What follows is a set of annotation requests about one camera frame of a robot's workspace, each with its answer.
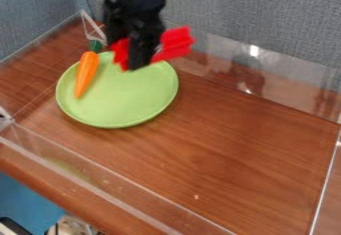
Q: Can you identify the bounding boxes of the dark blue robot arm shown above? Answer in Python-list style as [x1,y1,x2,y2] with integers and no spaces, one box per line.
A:
[103,0,167,70]

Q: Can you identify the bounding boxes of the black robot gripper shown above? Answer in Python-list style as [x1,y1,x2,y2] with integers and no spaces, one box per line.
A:
[103,0,167,71]

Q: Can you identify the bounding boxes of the orange toy carrot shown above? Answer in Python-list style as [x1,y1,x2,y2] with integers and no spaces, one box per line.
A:
[75,40,103,99]

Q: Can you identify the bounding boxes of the red rectangular block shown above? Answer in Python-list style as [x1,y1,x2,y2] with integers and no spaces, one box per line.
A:
[110,26,196,71]

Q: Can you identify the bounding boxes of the green round plate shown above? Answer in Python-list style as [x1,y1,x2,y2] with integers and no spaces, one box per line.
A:
[57,52,178,128]

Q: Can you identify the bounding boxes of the clear acrylic enclosure wall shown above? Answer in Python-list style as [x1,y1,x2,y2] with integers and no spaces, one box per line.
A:
[0,16,341,235]

